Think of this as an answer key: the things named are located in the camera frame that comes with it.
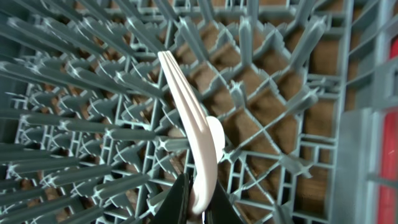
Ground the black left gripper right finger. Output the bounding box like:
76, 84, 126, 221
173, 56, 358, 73
205, 182, 243, 224

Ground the grey dishwasher rack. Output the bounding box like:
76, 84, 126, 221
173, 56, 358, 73
1, 1, 397, 223

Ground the red plastic tray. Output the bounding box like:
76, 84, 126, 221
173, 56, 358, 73
377, 37, 398, 224

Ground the white plastic spoon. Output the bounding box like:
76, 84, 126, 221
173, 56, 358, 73
206, 116, 226, 163

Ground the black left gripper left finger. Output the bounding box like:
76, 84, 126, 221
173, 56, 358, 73
150, 174, 190, 224

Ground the white plastic fork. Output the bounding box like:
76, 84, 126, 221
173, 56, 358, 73
157, 51, 217, 217

